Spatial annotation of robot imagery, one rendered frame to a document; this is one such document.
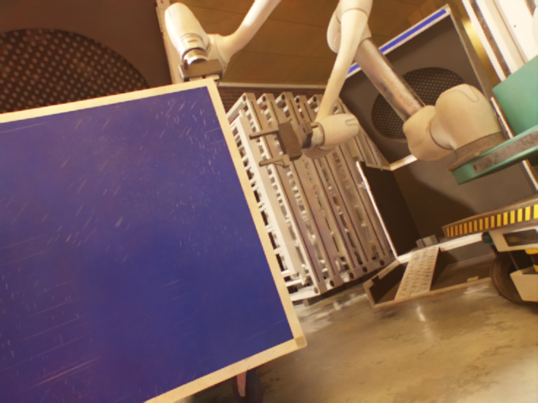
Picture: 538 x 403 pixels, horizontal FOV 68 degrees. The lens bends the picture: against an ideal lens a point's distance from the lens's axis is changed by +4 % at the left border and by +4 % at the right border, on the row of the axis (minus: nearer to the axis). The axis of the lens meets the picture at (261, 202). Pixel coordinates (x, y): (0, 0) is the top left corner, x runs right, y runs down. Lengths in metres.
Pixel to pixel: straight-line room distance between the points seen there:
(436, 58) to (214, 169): 2.63
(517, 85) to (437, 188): 2.48
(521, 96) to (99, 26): 1.58
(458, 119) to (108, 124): 1.14
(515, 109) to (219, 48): 1.01
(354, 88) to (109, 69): 2.10
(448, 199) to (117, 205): 3.29
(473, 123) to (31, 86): 1.76
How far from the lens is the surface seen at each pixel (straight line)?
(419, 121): 1.71
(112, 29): 1.90
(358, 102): 3.54
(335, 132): 1.40
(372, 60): 1.79
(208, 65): 1.32
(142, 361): 1.03
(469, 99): 1.58
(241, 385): 1.32
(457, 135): 1.56
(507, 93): 1.59
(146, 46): 1.93
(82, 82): 2.00
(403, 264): 3.04
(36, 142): 1.15
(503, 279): 1.53
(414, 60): 3.43
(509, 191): 3.91
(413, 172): 3.99
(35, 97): 2.04
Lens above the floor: 0.36
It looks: 10 degrees up
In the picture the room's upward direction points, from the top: 19 degrees counter-clockwise
